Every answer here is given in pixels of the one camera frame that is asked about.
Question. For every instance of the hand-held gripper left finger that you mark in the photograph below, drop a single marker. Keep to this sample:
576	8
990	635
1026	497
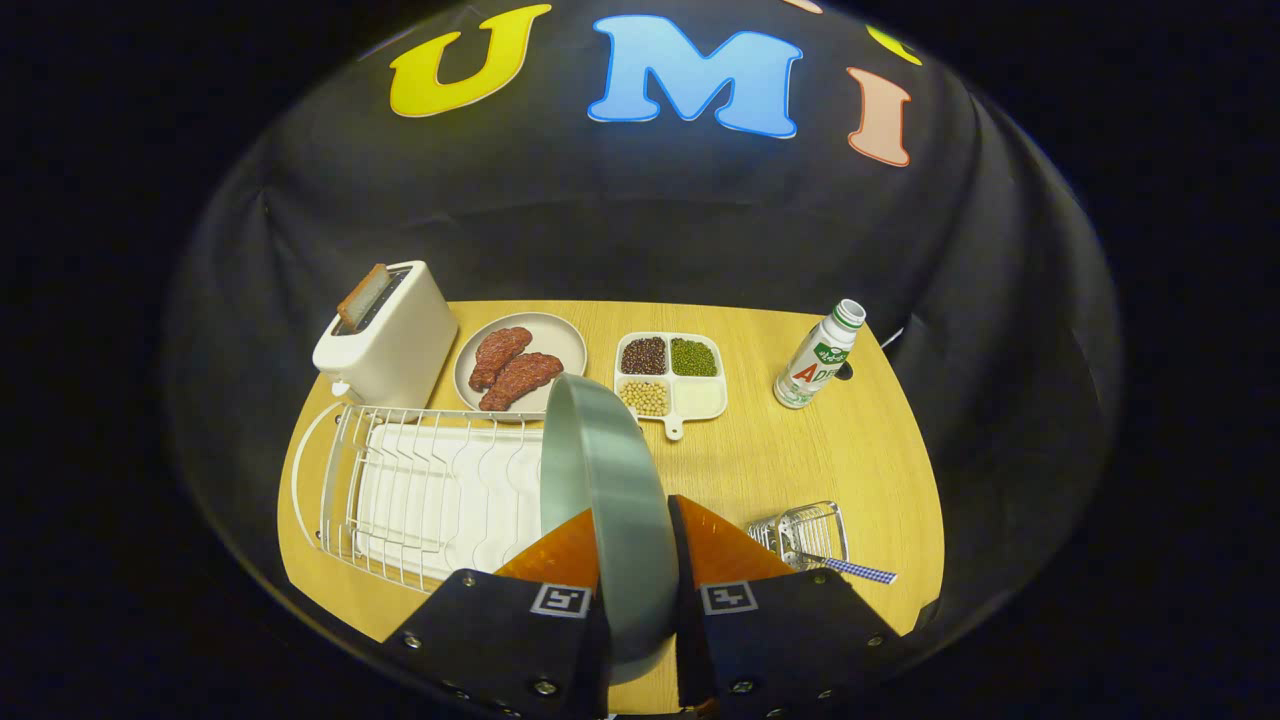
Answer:
500	640

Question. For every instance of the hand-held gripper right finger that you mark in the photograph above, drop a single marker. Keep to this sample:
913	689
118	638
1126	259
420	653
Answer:
780	640

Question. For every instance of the metal spoon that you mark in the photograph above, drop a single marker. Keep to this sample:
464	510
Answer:
860	571

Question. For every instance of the pale green plate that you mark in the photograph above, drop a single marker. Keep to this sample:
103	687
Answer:
610	480

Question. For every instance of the grey plate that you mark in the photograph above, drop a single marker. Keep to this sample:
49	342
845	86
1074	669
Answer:
565	335

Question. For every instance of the white drain tray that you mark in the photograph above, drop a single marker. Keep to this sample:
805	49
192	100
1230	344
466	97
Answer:
440	500

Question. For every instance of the white divided bean tray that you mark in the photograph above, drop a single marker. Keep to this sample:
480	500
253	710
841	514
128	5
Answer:
700	398

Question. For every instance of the red meat piece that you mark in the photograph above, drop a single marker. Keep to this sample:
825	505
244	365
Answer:
498	355
522	378

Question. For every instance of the white milk drink bottle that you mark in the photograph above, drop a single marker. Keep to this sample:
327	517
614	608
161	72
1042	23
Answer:
815	360

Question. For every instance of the white toaster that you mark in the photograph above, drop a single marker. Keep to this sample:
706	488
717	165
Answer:
400	340

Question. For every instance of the toast bread slice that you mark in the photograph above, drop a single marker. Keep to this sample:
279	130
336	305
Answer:
360	295

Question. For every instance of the black backdrop cloth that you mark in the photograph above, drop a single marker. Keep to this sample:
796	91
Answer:
650	220

